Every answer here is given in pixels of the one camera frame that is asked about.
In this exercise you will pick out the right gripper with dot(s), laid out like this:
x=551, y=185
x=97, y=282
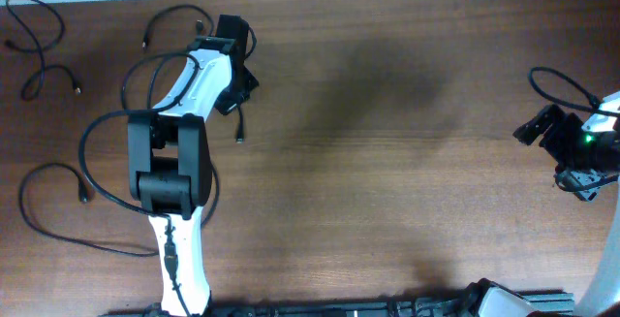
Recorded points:
x=559, y=124

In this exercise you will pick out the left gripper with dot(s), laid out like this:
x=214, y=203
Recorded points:
x=225, y=104

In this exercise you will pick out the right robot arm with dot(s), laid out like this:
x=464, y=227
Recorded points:
x=587, y=156

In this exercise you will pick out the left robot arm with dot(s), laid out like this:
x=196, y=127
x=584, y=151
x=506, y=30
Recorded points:
x=170, y=169

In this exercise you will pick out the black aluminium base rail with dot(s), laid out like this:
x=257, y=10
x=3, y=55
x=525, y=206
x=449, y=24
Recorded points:
x=387, y=307

